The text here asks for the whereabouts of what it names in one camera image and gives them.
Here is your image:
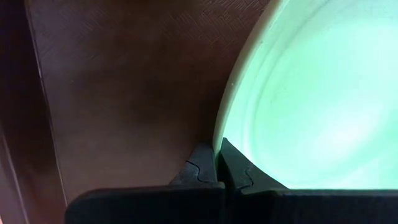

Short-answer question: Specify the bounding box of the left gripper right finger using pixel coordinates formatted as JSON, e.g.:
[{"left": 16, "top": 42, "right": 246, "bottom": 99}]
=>
[{"left": 219, "top": 137, "right": 289, "bottom": 194}]

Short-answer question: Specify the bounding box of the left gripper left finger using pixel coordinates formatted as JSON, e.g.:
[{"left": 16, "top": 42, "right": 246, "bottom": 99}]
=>
[{"left": 169, "top": 142, "right": 224, "bottom": 188}]

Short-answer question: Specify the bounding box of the brown plastic tray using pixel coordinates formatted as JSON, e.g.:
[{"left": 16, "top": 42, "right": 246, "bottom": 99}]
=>
[{"left": 0, "top": 0, "right": 274, "bottom": 224}]

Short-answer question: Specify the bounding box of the green plate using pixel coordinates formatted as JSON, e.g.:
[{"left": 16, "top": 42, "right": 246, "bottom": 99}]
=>
[{"left": 213, "top": 0, "right": 398, "bottom": 190}]

